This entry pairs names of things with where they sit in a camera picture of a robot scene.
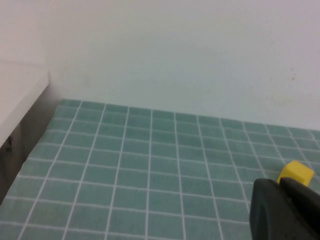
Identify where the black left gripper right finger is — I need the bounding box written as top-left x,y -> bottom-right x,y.
279,176 -> 320,240

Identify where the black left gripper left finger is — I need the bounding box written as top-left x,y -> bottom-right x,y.
249,177 -> 308,240

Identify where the yellow foam cube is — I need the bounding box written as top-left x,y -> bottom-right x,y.
276,160 -> 315,187

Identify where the green grid tablecloth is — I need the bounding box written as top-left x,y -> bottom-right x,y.
0,98 -> 320,240

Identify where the white side panel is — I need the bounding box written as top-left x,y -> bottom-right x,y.
0,61 -> 50,148

